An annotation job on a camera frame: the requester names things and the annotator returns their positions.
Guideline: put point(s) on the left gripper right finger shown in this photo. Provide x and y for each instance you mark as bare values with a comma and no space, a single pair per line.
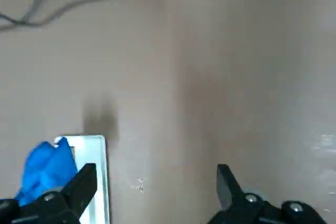
249,211

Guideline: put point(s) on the blue rag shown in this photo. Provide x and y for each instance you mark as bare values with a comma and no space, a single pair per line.
44,166

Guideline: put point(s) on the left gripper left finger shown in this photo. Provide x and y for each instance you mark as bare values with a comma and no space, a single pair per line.
52,208

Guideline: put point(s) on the white rag rack wooden rods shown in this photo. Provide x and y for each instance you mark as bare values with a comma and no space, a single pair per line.
99,155

